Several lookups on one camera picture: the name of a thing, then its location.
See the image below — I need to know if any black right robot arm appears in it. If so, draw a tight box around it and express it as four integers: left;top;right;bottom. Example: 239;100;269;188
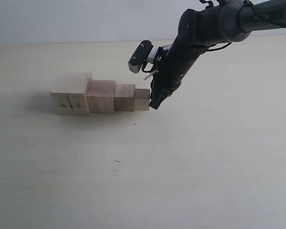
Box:
149;0;286;109

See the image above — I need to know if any smallest wooden cube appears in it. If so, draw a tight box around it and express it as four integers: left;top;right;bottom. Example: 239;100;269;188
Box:
134;88;150;111

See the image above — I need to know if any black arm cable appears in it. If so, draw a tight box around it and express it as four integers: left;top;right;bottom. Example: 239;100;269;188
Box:
200;0;286;52

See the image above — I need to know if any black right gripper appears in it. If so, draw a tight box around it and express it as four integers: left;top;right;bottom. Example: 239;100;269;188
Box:
149;39;205;110

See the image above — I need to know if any second largest wooden cube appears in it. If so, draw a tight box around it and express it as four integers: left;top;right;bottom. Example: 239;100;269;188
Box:
87;80;116;114

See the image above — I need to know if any third largest wooden cube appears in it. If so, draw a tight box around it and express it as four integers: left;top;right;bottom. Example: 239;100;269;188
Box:
113;84;135;112

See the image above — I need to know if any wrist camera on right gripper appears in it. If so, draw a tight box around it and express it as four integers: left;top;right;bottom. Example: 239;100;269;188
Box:
128;40;153;73

